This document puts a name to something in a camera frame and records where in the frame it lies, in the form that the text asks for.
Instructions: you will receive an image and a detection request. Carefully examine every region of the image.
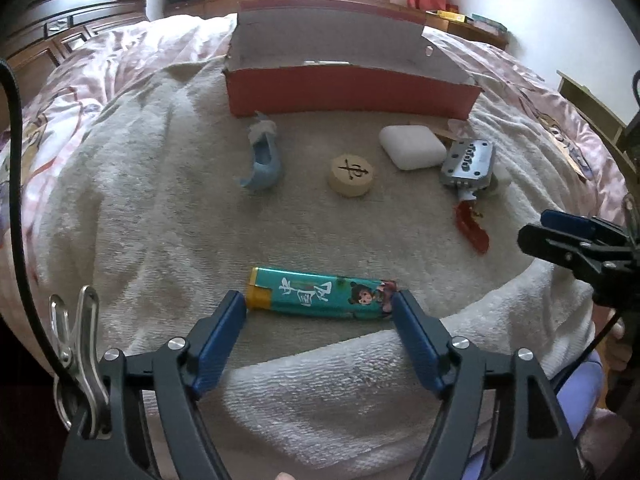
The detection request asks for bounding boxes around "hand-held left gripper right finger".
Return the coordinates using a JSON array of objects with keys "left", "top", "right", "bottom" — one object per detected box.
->
[{"left": 391, "top": 289, "right": 583, "bottom": 480}]

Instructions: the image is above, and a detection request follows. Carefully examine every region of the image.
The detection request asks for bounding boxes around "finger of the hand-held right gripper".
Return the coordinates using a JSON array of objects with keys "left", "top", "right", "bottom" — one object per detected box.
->
[
  {"left": 540, "top": 209, "right": 626, "bottom": 243},
  {"left": 517, "top": 224, "right": 640, "bottom": 281}
]

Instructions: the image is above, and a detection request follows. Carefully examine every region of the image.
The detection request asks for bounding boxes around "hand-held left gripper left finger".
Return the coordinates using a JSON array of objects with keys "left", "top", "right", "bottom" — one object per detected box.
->
[{"left": 60, "top": 289, "right": 248, "bottom": 480}]

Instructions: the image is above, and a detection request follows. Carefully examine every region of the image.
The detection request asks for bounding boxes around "teal cartoon tube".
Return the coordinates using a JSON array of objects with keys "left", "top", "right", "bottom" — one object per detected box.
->
[{"left": 248, "top": 266, "right": 399, "bottom": 321}]

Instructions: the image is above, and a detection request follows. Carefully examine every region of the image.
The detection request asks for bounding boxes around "round wooden chess piece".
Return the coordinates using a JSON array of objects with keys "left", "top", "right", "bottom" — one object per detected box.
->
[{"left": 326, "top": 154, "right": 375, "bottom": 198}]

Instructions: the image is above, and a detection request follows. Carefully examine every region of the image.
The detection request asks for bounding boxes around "white plastic case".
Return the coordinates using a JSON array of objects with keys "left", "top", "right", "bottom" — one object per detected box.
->
[{"left": 378, "top": 125, "right": 447, "bottom": 171}]

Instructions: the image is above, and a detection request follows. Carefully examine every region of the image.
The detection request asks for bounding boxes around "blue figurine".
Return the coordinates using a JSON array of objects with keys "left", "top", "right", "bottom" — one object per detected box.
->
[{"left": 236, "top": 110, "right": 285, "bottom": 193}]

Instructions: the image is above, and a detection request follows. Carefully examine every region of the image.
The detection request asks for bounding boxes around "red cardboard box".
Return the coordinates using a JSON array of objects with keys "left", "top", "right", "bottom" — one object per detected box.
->
[{"left": 222, "top": 0, "right": 483, "bottom": 121}]

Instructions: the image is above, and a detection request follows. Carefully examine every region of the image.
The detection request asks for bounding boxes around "person's right hand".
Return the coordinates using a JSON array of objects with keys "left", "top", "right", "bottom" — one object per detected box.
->
[{"left": 607, "top": 322, "right": 633, "bottom": 371}]

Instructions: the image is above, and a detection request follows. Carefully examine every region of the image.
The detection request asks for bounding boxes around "person's purple clothing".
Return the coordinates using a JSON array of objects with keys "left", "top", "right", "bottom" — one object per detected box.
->
[{"left": 555, "top": 350, "right": 601, "bottom": 426}]

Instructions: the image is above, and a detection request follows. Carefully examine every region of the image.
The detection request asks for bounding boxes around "white towel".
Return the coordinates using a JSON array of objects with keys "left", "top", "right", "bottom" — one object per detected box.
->
[{"left": 37, "top": 62, "right": 608, "bottom": 461}]

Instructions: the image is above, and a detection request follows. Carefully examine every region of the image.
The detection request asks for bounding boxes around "wooden rack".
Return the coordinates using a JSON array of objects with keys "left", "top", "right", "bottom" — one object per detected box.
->
[{"left": 557, "top": 70, "right": 631, "bottom": 161}]

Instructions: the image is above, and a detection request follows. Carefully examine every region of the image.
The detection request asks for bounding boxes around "metal spring clip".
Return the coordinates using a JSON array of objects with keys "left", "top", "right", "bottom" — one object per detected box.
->
[{"left": 49, "top": 285, "right": 113, "bottom": 436}]

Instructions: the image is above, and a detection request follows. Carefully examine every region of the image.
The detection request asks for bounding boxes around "pink printed blanket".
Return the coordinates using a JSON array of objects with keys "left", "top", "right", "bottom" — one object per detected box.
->
[{"left": 0, "top": 12, "right": 631, "bottom": 361}]

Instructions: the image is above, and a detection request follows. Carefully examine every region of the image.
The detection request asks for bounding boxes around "dark wooden headboard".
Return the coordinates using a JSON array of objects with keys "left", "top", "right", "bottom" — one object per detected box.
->
[{"left": 0, "top": 0, "right": 151, "bottom": 81}]

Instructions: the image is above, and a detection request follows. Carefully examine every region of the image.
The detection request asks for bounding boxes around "black braided cable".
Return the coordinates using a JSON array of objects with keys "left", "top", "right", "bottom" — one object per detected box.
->
[{"left": 587, "top": 305, "right": 623, "bottom": 366}]

